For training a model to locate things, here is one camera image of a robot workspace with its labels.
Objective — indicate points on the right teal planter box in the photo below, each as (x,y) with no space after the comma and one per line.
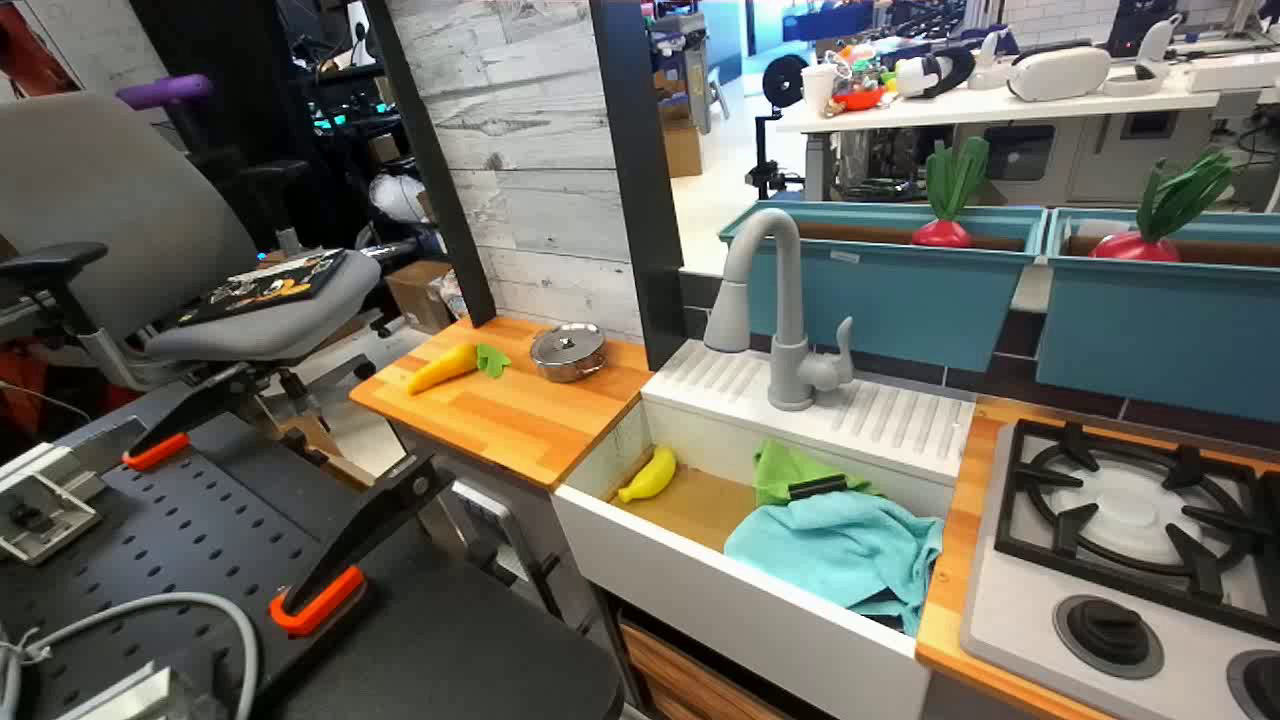
(1199,331)

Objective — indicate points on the yellow toy banana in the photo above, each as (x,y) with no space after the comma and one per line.
(653,476)

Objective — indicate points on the teal cloth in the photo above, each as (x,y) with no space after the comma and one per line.
(851,548)

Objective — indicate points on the white background table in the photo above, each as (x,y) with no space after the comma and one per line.
(969,104)

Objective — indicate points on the left toy radish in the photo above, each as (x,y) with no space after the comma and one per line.
(952,172)

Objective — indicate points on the near black orange clamp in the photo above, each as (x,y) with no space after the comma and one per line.
(337,583)

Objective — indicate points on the black vertical post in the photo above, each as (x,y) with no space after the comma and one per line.
(643,172)

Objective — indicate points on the teal planter box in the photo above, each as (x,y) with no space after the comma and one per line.
(1199,331)
(904,303)

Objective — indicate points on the grey toy tap faucet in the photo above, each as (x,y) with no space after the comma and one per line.
(796,375)

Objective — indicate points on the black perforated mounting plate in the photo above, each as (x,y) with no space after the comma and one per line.
(178,552)

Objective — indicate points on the toy radish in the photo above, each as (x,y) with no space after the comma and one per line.
(1169,201)
(952,172)

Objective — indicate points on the black orange clamp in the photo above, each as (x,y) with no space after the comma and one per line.
(337,583)
(168,432)

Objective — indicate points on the green cloth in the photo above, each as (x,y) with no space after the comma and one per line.
(784,475)

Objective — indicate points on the small steel lidded pot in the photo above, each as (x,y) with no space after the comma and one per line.
(568,348)

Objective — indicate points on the far black orange clamp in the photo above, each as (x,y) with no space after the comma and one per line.
(168,432)

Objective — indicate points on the grey office chair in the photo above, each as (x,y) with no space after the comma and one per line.
(127,232)

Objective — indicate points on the left teal planter box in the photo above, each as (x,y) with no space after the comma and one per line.
(904,303)

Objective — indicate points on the wooden side counter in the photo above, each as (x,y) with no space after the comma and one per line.
(518,423)

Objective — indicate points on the right toy radish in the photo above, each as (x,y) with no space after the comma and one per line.
(1169,201)

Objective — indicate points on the white toy sink basin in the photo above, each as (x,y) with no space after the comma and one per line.
(671,563)

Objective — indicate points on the toy gas stove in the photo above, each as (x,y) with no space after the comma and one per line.
(1125,574)

